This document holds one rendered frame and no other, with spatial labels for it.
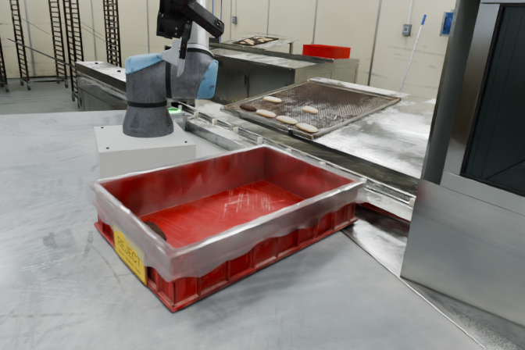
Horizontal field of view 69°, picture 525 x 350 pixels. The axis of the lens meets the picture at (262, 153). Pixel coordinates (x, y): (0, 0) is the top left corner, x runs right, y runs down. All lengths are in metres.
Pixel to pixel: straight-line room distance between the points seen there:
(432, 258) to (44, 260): 0.66
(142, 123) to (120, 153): 0.14
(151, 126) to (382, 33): 4.52
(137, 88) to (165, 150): 0.20
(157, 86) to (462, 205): 0.83
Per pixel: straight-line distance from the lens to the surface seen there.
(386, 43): 5.38
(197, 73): 1.14
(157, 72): 1.14
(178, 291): 0.61
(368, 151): 1.18
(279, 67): 4.28
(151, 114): 1.16
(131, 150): 1.07
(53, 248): 0.82
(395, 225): 0.89
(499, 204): 0.63
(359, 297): 0.69
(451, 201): 0.66
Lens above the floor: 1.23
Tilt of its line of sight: 19 degrees down
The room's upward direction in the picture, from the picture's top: 3 degrees clockwise
